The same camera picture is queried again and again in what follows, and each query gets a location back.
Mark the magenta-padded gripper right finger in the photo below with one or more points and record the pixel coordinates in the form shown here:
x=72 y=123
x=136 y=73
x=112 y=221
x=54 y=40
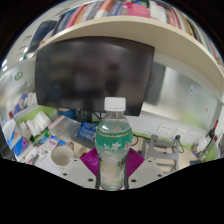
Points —
x=148 y=170

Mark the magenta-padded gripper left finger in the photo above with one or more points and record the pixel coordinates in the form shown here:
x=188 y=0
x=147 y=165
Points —
x=74 y=171

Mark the green-labelled clear drink bottle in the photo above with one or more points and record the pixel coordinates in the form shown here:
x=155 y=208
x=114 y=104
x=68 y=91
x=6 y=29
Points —
x=113 y=143

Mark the white paper cup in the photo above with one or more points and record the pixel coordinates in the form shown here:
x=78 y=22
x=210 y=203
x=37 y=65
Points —
x=62 y=156

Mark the grey metal laptop stand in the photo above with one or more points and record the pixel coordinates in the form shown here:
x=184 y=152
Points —
x=163 y=150

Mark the clear plastic box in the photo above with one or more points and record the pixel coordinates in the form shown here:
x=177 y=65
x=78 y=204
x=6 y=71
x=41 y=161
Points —
x=65 y=128

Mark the white folded tissue stack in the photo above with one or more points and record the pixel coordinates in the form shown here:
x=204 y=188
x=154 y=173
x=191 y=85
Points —
x=38 y=123

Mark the black computer monitor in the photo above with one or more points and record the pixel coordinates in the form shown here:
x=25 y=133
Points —
x=93 y=73

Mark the beige shelf with books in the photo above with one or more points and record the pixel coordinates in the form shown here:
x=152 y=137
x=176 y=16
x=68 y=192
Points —
x=133 y=26

